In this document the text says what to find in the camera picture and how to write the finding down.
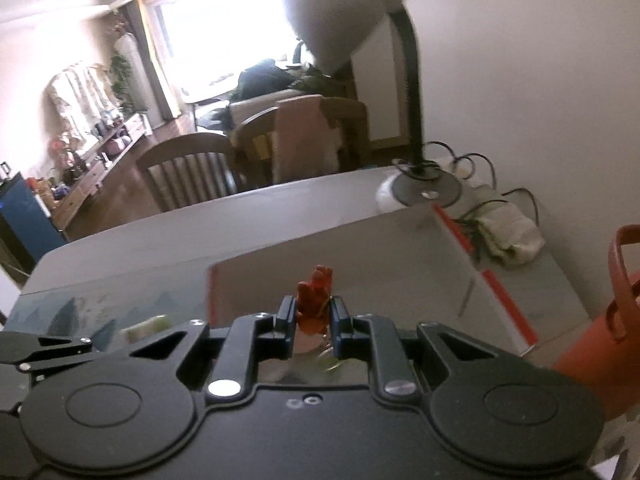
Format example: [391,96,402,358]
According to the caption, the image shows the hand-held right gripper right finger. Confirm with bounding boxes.
[331,295,537,402]

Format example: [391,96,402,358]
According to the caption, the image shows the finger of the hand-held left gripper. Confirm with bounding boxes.
[0,332,94,377]

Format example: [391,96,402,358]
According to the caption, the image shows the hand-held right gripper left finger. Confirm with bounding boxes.
[127,295,298,401]

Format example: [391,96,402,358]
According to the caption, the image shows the red figure keychain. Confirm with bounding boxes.
[296,265,343,373]

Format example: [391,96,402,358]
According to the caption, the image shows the red cardboard box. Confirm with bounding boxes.
[206,205,540,361]

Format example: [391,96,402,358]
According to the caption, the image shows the green lid toothpick jar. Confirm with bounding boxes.
[122,314,171,343]

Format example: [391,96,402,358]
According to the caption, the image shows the mountain print table runner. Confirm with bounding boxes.
[10,280,211,346]

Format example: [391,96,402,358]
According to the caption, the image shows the blue and black appliance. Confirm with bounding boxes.
[0,172,68,271]

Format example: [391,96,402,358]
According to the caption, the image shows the wooden television cabinet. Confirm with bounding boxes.
[50,112,148,231]

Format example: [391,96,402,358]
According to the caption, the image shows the wooden chair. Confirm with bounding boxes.
[135,132,238,213]
[232,97,371,191]

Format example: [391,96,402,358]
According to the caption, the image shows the pink cloth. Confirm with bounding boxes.
[272,95,331,183]

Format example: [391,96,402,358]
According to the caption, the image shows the white folded cloth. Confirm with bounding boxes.
[472,205,546,266]

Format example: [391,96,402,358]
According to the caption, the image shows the pile of dark clothes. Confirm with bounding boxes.
[237,59,301,101]

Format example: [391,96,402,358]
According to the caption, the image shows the coffee table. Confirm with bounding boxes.
[182,77,241,111]

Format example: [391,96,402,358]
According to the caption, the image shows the hanging white clothes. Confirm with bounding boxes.
[47,62,116,136]

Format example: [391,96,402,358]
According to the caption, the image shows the red water bottle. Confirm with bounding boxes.
[552,225,640,421]

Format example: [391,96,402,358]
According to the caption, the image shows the green potted plant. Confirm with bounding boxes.
[109,52,136,111]

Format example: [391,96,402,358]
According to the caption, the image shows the grey curtain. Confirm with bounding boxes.
[122,0,171,121]

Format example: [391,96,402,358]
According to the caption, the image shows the white standing air conditioner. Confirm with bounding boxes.
[114,32,143,111]

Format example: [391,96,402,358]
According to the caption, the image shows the grey desk lamp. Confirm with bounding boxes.
[255,0,463,213]

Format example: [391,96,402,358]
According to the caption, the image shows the black lamp cable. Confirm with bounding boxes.
[392,140,541,241]

